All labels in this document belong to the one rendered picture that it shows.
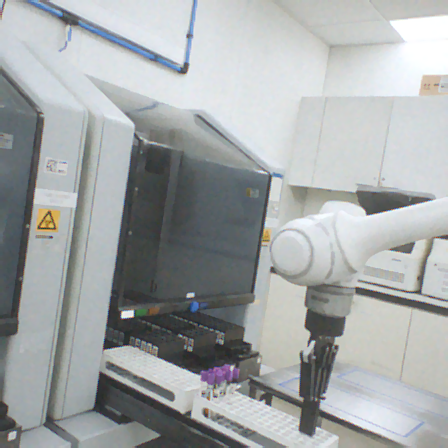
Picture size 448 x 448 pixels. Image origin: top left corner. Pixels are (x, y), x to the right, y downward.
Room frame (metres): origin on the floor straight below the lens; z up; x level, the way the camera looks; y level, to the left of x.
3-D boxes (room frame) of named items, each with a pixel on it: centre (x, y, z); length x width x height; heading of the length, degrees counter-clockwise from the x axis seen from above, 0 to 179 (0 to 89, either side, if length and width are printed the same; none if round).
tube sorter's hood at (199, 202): (1.58, 0.24, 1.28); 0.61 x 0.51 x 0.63; 143
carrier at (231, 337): (1.62, -0.08, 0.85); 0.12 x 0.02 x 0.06; 142
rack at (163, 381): (1.20, 0.11, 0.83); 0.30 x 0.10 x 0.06; 53
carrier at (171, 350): (1.37, 0.10, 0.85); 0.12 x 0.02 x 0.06; 144
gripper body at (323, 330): (0.95, -0.22, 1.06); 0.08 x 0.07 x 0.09; 144
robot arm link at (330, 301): (0.95, -0.22, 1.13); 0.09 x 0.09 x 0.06
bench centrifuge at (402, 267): (3.47, -1.18, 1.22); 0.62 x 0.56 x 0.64; 142
